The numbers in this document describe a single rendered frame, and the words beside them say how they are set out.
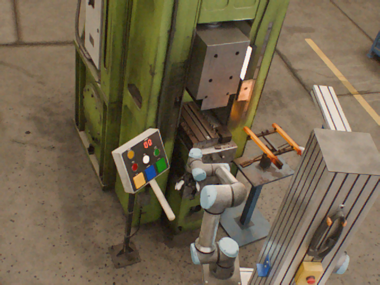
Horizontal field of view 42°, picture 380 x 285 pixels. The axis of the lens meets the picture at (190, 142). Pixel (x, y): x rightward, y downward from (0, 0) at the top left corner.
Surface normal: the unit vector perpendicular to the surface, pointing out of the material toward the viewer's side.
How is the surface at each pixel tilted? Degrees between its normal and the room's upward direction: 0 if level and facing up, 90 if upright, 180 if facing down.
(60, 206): 0
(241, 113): 90
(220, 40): 0
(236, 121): 90
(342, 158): 0
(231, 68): 90
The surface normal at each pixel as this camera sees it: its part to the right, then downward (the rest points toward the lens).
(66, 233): 0.15, -0.74
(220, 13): 0.43, 0.65
